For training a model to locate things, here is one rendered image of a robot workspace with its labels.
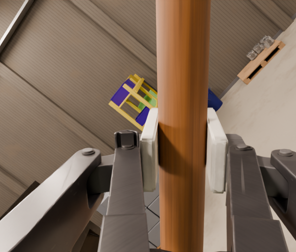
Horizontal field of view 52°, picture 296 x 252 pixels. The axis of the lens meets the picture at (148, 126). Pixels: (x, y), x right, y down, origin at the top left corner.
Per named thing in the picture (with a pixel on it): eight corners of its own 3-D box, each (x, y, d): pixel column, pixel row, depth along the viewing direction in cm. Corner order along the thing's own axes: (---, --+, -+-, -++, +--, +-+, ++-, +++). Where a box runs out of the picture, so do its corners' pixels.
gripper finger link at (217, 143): (213, 139, 15) (228, 139, 15) (203, 107, 22) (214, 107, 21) (210, 194, 16) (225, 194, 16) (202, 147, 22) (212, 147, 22)
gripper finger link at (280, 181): (232, 167, 13) (303, 169, 13) (219, 132, 18) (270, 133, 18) (230, 197, 14) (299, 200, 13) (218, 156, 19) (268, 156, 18)
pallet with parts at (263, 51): (274, 42, 725) (264, 33, 721) (287, 43, 646) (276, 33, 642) (239, 80, 756) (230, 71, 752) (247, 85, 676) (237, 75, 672)
